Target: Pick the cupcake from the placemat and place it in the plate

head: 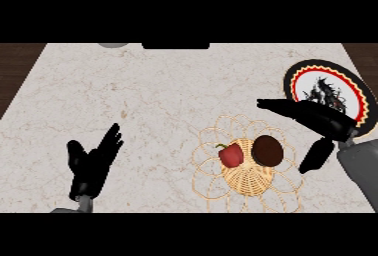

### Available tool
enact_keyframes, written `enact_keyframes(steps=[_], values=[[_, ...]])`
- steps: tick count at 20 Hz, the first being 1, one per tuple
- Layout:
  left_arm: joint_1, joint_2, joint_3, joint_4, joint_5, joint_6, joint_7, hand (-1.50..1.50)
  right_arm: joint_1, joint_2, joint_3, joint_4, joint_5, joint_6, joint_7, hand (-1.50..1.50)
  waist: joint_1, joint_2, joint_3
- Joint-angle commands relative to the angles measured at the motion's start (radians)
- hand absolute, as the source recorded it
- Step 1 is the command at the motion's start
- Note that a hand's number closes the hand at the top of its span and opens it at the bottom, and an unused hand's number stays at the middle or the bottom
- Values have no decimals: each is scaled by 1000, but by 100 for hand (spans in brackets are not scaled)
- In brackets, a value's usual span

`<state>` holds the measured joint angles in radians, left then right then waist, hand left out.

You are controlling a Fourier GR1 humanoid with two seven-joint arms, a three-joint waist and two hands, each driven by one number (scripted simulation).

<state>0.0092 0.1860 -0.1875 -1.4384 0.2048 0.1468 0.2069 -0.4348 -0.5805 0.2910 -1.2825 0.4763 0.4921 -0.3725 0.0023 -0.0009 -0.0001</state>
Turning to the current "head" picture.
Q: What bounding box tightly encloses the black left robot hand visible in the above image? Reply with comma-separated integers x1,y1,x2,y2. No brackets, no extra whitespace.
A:
65,122,125,203

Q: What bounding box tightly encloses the black rimmed patterned plate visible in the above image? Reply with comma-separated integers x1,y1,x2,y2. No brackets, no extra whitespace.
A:
282,59,378,140

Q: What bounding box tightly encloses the woven wicker flower placemat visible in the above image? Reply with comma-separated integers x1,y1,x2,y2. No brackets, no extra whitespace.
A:
190,114,304,214

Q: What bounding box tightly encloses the red bell pepper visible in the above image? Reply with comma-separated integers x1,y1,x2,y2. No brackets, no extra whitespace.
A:
214,142,246,169

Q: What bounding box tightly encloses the grey round object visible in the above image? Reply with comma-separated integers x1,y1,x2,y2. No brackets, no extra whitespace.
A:
96,42,130,49

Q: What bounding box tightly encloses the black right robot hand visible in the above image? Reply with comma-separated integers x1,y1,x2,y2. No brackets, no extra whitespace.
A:
255,98,359,175

